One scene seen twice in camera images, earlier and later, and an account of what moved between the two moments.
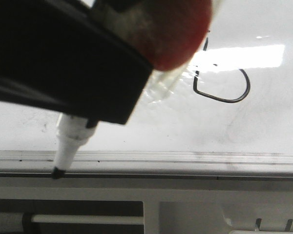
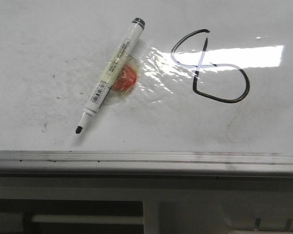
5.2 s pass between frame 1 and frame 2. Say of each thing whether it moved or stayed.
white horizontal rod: stayed
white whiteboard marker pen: moved
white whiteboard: stayed
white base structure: stayed
